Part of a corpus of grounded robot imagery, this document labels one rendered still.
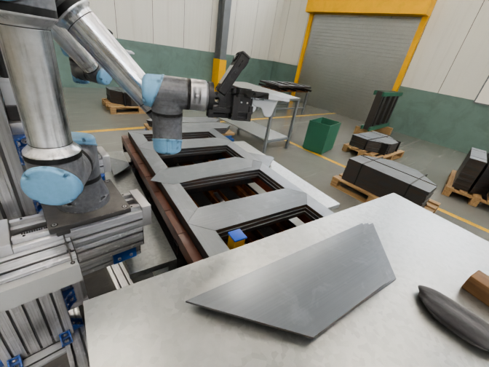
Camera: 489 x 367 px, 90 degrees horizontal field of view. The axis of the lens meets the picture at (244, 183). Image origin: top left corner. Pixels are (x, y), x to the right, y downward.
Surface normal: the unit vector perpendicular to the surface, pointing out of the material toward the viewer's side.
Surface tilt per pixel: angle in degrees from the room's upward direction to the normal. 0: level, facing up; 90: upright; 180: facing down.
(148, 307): 0
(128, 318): 0
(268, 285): 0
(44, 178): 98
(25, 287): 90
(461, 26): 90
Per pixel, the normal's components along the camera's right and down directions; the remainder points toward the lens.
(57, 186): 0.24, 0.61
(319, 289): 0.15, -0.87
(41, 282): 0.66, 0.44
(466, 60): -0.74, 0.22
